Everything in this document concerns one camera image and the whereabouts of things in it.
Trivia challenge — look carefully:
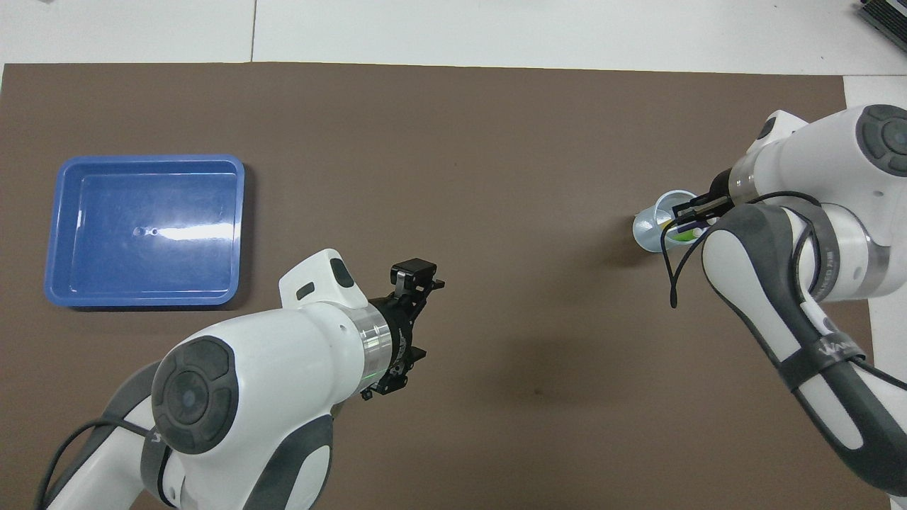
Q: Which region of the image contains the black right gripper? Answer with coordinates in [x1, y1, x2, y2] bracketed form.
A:
[670, 169, 735, 229]

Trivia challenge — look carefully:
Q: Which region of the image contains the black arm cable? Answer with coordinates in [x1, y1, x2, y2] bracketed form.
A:
[660, 191, 826, 309]
[34, 418, 155, 510]

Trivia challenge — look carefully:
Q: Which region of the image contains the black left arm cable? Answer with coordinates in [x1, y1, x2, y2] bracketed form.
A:
[34, 418, 155, 510]

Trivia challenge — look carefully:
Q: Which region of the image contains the blue plastic tray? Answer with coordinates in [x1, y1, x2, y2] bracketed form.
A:
[44, 154, 246, 307]

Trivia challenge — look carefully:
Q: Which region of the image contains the brown table mat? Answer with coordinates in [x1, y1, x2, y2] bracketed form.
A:
[0, 62, 892, 510]

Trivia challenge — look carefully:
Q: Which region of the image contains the grey ribbed device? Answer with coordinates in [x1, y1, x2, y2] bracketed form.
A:
[857, 0, 907, 43]

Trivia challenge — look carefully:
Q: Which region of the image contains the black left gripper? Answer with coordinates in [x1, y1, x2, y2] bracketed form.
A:
[360, 259, 446, 402]

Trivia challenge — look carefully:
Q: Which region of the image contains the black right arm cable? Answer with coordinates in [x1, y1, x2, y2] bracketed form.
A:
[660, 191, 826, 309]

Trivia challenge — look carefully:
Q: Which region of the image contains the translucent plastic cup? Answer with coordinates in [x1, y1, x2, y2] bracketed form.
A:
[632, 190, 701, 254]

